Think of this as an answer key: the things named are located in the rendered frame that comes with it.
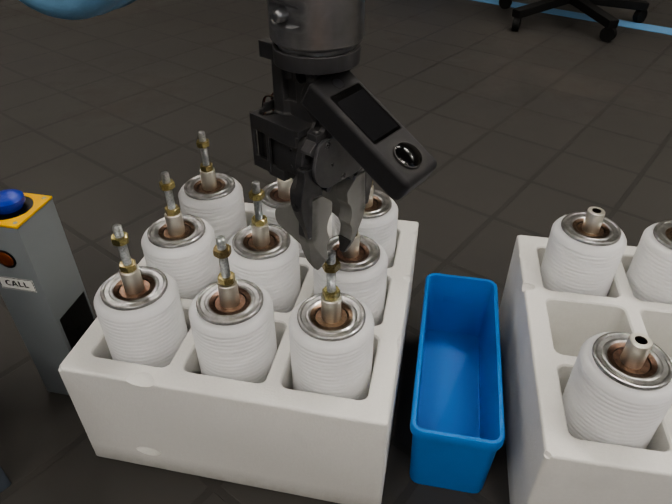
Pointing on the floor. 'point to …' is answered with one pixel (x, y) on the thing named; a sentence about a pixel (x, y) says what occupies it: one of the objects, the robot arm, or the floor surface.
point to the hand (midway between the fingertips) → (335, 252)
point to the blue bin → (457, 384)
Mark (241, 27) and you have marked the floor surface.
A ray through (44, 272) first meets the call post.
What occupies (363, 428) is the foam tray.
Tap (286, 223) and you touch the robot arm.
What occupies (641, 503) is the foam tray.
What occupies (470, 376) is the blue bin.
